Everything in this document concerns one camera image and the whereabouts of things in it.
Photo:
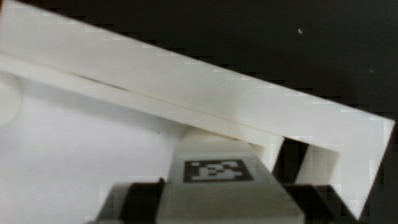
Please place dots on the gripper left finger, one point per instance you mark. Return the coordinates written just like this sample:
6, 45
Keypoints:
133, 203

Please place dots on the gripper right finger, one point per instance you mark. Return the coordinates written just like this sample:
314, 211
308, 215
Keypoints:
321, 203

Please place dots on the white leg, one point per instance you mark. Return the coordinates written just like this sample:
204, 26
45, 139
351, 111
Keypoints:
221, 189

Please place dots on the white square table top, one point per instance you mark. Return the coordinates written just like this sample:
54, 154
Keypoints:
88, 137

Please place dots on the white right rail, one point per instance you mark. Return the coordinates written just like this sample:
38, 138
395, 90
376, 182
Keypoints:
69, 54

